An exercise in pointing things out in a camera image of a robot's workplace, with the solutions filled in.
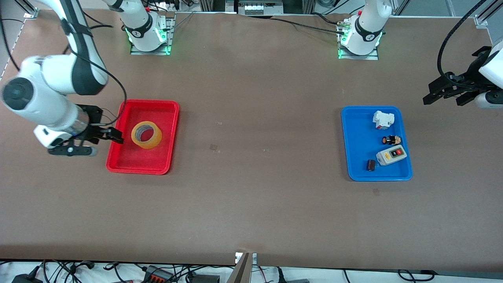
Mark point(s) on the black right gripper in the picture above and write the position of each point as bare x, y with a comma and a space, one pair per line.
92, 121

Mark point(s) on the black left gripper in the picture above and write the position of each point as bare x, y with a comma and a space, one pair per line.
466, 79

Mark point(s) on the yellow packing tape roll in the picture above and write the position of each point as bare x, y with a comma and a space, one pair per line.
149, 145

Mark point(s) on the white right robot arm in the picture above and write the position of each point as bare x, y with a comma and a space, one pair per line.
39, 102

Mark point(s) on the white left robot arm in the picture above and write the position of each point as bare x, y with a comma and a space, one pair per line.
367, 23

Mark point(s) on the red plastic tray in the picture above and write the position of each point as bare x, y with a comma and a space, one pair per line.
129, 161

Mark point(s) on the white circuit breaker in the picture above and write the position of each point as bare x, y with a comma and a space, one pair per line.
383, 119

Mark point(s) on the black orange push button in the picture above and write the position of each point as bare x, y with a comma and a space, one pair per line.
391, 140

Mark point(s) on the small dark brown block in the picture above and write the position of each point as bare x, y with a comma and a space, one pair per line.
371, 165

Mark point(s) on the blue plastic tray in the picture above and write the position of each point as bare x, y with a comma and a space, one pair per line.
357, 149

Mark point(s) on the black orange power strip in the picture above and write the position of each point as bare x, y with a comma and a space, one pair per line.
157, 275

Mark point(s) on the black power adapter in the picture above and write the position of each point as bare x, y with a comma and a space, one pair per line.
25, 279

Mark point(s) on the white power strip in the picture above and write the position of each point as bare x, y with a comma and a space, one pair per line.
259, 8

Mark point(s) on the grey push-button switch box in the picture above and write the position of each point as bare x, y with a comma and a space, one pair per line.
393, 155

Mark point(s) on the aluminium frame bracket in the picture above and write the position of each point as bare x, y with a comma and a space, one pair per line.
487, 19
30, 13

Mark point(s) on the aluminium profile post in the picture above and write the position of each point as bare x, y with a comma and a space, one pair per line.
241, 271

